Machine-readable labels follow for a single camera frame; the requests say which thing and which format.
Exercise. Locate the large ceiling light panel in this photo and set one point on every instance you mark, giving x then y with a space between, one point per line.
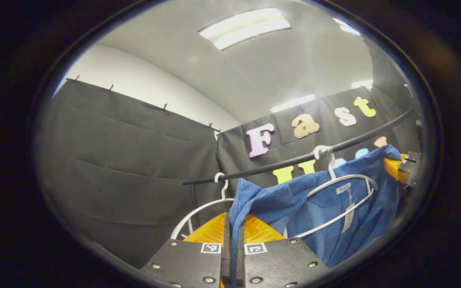
244 27

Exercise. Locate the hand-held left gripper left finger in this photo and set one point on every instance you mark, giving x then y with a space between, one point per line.
226 256

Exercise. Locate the small ceiling light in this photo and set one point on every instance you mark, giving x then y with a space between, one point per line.
361 84
346 27

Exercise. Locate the long ceiling light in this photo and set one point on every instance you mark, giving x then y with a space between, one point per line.
292 103

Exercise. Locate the grey paper garment tag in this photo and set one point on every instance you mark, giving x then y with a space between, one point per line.
347 218

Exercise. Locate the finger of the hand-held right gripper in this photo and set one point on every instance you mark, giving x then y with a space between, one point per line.
408 166

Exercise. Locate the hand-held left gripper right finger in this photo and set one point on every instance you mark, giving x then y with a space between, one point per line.
240 264

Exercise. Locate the black backdrop cloth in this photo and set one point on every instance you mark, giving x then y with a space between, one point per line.
126 160

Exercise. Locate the black metal clothes rack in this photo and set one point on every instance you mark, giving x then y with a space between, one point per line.
198 180

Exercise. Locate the white clothes hanger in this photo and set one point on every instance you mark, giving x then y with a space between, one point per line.
224 192
330 168

